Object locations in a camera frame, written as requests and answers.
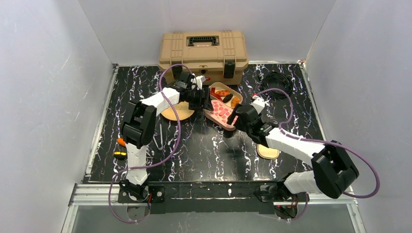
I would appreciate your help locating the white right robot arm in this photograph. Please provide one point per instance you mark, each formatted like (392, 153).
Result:
(332, 170)

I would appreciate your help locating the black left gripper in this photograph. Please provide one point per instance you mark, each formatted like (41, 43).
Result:
(199, 99)

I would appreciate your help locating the white metal food tongs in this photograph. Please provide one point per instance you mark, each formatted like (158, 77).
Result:
(158, 135)

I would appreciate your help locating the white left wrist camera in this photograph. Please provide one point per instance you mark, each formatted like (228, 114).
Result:
(197, 82)

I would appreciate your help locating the aluminium base frame rail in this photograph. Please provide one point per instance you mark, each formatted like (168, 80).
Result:
(203, 208)

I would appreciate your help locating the tan plastic toolbox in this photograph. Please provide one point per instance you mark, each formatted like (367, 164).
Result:
(219, 56)

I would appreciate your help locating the beige lunch box tray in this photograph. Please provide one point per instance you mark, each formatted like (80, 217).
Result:
(220, 86)

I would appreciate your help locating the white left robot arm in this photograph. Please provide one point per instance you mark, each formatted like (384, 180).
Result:
(139, 123)

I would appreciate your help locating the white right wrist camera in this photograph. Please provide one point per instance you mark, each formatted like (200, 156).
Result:
(258, 103)

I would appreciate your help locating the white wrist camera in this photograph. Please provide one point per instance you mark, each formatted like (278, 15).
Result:
(197, 82)
(258, 103)

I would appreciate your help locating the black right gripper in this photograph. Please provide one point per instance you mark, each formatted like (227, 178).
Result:
(238, 116)

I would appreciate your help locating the black yellow handled screwdriver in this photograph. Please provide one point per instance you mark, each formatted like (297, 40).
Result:
(120, 155)

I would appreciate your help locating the pink lunch box lid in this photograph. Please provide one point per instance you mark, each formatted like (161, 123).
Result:
(216, 104)

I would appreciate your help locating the dark brown sea cucumber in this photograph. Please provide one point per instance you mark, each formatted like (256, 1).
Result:
(228, 98)

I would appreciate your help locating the pink lunch box tray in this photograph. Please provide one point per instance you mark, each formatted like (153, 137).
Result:
(220, 117)

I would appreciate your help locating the beige lunch box lid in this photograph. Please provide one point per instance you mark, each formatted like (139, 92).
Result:
(267, 153)

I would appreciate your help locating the fried chicken piece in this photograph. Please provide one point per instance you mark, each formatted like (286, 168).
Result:
(234, 102)

